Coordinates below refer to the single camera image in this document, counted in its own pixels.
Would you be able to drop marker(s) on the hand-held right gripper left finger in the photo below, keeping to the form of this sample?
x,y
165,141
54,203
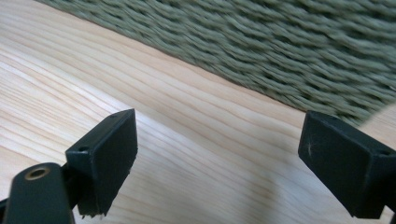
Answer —
x,y
106,168

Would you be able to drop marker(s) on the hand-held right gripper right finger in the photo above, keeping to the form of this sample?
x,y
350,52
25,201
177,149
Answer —
x,y
345,168

